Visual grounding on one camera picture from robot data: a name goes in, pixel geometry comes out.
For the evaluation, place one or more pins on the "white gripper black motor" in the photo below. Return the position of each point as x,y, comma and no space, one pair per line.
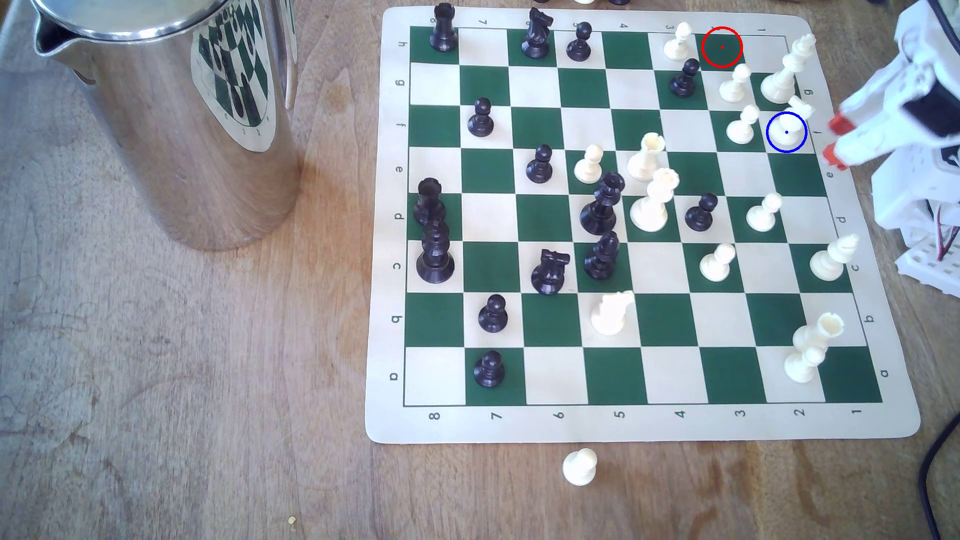
887,131

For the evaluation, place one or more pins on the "white knight chess piece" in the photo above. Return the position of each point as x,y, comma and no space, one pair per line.
610,316
786,131

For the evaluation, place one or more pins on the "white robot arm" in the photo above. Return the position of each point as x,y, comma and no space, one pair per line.
907,191

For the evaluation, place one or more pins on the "white king chess piece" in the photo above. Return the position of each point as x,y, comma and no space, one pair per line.
778,86

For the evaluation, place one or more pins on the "white pawn chess piece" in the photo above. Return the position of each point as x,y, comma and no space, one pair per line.
740,132
677,48
760,218
589,169
715,268
799,367
732,90
579,469

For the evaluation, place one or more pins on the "white bishop chess piece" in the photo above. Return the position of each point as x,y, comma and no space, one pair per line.
826,264

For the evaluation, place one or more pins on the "black pawn chess piece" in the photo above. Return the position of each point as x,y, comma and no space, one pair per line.
489,373
481,124
579,49
493,319
699,217
684,82
539,170

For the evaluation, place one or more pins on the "white rook chess piece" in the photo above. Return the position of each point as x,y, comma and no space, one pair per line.
643,161
821,330

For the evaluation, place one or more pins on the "white queen chess piece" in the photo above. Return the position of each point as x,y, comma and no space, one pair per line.
649,212

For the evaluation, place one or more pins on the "black queen chess piece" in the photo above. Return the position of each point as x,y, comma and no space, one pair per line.
598,216

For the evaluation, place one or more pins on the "black bishop chess piece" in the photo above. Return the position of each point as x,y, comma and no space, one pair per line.
600,262

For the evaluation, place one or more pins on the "black knight chess piece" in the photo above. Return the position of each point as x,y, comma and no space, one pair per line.
548,276
536,41

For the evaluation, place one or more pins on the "green and cream chess mat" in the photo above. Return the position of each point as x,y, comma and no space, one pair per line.
675,420

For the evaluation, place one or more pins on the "stainless steel pitcher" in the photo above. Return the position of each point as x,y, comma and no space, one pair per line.
172,135

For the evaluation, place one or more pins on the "white perforated base plate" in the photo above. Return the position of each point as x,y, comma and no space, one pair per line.
930,262

